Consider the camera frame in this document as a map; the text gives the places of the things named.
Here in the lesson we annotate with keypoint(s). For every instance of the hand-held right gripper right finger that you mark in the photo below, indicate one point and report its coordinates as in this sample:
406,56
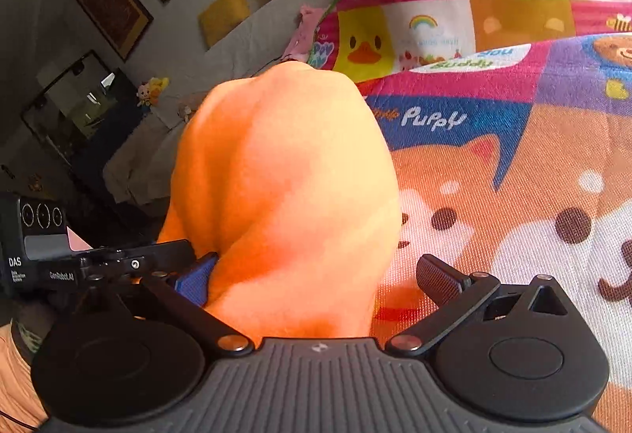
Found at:
439,277

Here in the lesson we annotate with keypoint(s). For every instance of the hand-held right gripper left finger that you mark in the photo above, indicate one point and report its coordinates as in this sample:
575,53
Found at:
197,282

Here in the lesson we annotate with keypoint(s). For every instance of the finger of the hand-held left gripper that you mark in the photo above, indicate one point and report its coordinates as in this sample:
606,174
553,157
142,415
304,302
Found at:
138,258

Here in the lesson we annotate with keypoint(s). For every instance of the orange pumpkin costume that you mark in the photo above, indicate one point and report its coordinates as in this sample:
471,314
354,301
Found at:
286,216

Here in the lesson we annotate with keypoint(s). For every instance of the glass cabinet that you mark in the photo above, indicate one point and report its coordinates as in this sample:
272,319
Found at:
79,112

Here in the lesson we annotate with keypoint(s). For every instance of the small beige toy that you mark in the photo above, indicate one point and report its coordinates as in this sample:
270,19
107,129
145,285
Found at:
185,111

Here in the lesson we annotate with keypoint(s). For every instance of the colourful cartoon printed blanket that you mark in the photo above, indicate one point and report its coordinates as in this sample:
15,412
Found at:
518,142

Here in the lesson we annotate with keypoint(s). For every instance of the yellow plush toy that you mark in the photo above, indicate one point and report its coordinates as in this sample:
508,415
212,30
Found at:
150,91

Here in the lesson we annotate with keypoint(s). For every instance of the yellow pillow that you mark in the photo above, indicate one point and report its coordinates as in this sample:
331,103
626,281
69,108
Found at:
227,13

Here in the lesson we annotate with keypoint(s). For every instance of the pink garment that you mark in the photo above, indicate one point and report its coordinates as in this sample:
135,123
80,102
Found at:
306,36

